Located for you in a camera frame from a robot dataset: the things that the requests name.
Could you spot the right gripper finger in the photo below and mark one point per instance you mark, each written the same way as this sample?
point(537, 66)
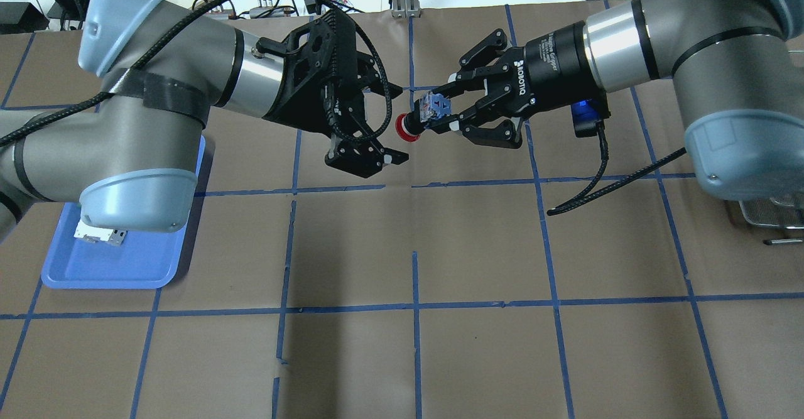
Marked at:
point(493, 66)
point(490, 123)

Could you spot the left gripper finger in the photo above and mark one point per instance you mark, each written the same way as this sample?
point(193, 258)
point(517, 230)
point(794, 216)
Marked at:
point(362, 159)
point(368, 74)

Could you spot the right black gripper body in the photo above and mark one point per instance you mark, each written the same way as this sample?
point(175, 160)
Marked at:
point(556, 59)

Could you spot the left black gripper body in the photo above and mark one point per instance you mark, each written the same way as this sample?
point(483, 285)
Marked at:
point(300, 116)

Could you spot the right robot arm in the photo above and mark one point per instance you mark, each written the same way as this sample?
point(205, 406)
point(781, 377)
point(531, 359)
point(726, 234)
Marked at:
point(739, 93)

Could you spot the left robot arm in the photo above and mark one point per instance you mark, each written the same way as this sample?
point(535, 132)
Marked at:
point(128, 155)

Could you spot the blue plastic tray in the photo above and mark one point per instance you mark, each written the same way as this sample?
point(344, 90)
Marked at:
point(143, 260)

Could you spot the white circuit breaker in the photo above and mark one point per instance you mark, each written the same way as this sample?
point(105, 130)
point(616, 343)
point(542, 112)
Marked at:
point(112, 236)

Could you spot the wire mesh shelf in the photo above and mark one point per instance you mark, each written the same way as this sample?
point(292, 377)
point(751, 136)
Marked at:
point(775, 214)

